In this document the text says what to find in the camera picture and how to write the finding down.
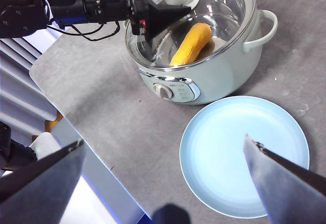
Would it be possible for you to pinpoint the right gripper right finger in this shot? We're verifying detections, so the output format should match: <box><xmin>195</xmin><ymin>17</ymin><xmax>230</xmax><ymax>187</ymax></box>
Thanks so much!
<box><xmin>243</xmin><ymin>133</ymin><xmax>326</xmax><ymax>224</ymax></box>

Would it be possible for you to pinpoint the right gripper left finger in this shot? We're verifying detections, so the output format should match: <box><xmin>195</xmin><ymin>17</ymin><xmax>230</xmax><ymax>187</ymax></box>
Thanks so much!
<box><xmin>0</xmin><ymin>138</ymin><xmax>87</xmax><ymax>224</ymax></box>

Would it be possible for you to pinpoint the yellow corn cob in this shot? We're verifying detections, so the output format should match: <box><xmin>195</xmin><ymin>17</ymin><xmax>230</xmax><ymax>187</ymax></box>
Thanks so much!
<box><xmin>169</xmin><ymin>22</ymin><xmax>212</xmax><ymax>67</ymax></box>

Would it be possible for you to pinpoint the glass lid with green knob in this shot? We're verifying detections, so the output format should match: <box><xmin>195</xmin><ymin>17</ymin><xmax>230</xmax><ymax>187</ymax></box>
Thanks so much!
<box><xmin>126</xmin><ymin>0</ymin><xmax>256</xmax><ymax>68</ymax></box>

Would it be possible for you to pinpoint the pale green electric steamer pot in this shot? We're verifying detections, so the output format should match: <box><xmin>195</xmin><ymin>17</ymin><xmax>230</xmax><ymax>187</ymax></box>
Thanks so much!
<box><xmin>124</xmin><ymin>0</ymin><xmax>278</xmax><ymax>105</ymax></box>

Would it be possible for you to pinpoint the blue round plate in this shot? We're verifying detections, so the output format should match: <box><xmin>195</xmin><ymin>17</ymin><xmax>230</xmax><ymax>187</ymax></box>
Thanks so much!
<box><xmin>179</xmin><ymin>95</ymin><xmax>311</xmax><ymax>218</ymax></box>

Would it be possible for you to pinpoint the white rounded object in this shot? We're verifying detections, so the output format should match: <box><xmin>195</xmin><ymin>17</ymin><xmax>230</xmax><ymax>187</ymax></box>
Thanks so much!
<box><xmin>29</xmin><ymin>131</ymin><xmax>63</xmax><ymax>160</ymax></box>

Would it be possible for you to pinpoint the thin black cable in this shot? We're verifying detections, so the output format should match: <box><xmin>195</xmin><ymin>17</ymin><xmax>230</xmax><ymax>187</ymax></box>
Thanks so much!
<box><xmin>47</xmin><ymin>21</ymin><xmax>120</xmax><ymax>41</ymax></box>

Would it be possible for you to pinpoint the white metal frame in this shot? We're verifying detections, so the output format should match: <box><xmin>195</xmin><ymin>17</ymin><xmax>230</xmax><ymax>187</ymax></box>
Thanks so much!
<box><xmin>0</xmin><ymin>26</ymin><xmax>63</xmax><ymax>143</ymax></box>

